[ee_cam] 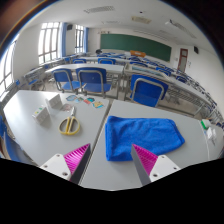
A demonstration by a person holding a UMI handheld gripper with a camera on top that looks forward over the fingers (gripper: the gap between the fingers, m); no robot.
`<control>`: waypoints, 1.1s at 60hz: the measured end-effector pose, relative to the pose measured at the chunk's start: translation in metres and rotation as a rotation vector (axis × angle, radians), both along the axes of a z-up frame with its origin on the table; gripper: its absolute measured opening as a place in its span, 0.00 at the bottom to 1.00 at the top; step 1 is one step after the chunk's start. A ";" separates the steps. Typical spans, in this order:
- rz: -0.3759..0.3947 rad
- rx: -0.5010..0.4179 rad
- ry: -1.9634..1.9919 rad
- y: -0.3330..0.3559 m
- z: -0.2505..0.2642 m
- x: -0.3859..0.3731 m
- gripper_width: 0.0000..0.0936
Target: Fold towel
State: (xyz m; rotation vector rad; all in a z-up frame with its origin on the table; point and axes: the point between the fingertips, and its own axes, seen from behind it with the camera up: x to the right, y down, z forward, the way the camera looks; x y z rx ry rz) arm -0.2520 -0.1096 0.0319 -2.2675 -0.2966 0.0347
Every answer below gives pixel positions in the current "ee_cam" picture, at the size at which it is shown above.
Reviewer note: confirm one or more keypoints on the brown door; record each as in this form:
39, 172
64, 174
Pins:
183, 60

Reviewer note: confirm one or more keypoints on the large window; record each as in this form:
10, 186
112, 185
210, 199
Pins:
48, 41

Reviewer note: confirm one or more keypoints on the white box with coloured print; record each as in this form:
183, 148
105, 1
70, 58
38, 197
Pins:
40, 116

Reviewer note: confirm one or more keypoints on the green blackboard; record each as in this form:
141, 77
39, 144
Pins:
133, 45

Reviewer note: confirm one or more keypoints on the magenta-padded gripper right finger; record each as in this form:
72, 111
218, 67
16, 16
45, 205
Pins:
163, 165

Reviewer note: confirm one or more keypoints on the group of blue chairs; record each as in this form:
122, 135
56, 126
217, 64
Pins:
106, 61

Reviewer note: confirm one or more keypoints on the group of grey desks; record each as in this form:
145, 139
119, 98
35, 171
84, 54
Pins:
90, 58

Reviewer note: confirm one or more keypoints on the blue towel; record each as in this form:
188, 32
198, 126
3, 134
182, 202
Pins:
143, 136

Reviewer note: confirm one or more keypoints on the blue curtain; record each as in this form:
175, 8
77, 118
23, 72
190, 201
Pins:
63, 40
86, 40

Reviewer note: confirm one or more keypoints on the ceiling projector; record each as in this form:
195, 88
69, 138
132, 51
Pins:
168, 22

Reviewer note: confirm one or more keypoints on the green and white box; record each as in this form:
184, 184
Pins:
205, 124

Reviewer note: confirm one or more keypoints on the orange lectern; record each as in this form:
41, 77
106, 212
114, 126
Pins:
137, 53

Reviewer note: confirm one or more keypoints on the small white box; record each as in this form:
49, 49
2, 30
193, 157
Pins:
210, 133

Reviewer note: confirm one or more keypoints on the framed landscape picture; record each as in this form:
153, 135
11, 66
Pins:
146, 70

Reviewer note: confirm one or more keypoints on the grey classroom desk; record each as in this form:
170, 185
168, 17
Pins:
178, 84
83, 66

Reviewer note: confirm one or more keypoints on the narrow window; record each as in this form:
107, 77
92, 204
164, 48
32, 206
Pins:
79, 38

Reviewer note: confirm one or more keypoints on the yellow and blue sticker card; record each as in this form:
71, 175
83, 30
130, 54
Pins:
98, 104

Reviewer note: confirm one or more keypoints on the group of ceiling lights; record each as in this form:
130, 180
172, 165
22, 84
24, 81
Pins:
99, 9

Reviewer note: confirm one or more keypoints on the side window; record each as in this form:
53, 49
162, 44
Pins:
6, 73

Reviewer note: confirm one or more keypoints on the ceiling air conditioner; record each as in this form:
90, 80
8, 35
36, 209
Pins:
141, 19

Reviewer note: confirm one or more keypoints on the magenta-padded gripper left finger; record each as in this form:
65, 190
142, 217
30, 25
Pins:
55, 164

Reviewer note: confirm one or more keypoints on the black wall speaker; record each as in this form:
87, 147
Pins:
69, 27
196, 50

